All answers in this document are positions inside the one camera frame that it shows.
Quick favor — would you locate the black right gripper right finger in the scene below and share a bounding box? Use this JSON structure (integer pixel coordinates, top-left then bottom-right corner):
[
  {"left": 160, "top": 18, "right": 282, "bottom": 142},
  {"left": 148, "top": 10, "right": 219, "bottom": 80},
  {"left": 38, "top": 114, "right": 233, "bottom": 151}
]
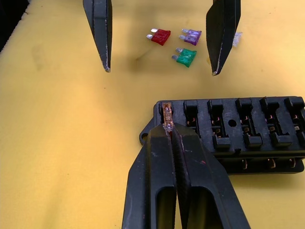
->
[{"left": 171, "top": 125, "right": 251, "bottom": 229}]

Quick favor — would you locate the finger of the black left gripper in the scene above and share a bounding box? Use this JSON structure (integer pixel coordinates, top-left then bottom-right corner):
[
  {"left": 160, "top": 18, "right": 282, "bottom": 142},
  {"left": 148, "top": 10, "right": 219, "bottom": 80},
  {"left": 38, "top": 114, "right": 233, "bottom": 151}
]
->
[
  {"left": 82, "top": 0, "right": 113, "bottom": 73},
  {"left": 205, "top": 0, "right": 242, "bottom": 77}
]

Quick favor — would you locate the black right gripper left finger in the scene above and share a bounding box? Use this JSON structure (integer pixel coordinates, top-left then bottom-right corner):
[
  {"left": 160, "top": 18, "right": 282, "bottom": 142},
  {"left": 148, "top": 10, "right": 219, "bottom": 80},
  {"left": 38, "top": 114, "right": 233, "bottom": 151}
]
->
[{"left": 121, "top": 124, "right": 179, "bottom": 229}]

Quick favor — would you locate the red blade fuse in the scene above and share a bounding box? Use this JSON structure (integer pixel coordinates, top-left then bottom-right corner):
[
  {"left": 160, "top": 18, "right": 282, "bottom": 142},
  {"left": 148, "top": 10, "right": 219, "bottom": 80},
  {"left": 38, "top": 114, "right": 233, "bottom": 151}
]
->
[{"left": 145, "top": 28, "right": 172, "bottom": 46}]

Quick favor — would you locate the orange blade fuse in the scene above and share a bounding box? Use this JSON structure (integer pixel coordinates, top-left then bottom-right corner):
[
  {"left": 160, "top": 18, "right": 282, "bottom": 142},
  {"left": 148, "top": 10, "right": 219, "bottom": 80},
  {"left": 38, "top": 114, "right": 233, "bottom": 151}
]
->
[{"left": 162, "top": 102, "right": 173, "bottom": 133}]

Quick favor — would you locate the clear blade fuse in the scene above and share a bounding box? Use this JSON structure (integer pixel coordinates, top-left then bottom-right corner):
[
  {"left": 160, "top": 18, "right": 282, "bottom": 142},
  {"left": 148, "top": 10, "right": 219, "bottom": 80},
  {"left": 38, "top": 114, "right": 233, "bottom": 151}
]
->
[{"left": 233, "top": 31, "right": 244, "bottom": 48}]

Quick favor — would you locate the purple blade fuse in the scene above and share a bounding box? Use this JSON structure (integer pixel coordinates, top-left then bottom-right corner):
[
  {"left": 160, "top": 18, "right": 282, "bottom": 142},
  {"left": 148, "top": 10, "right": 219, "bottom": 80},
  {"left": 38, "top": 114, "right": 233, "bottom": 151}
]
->
[{"left": 178, "top": 28, "right": 203, "bottom": 47}]

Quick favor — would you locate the green blade fuse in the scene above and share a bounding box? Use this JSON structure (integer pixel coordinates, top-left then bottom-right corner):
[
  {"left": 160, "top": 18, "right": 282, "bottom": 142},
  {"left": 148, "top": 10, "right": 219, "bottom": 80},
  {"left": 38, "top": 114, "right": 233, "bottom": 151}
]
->
[{"left": 171, "top": 47, "right": 198, "bottom": 69}]

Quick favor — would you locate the black fuse box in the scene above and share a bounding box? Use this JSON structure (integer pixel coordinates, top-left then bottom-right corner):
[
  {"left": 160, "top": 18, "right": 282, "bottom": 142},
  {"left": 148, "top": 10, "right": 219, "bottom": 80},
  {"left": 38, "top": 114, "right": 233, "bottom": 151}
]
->
[{"left": 139, "top": 96, "right": 305, "bottom": 176}]

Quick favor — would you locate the yellow foam mat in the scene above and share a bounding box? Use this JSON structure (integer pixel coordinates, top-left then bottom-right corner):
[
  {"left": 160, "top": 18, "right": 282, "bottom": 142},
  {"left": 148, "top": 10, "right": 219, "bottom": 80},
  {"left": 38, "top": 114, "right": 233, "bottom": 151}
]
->
[{"left": 0, "top": 0, "right": 305, "bottom": 229}]

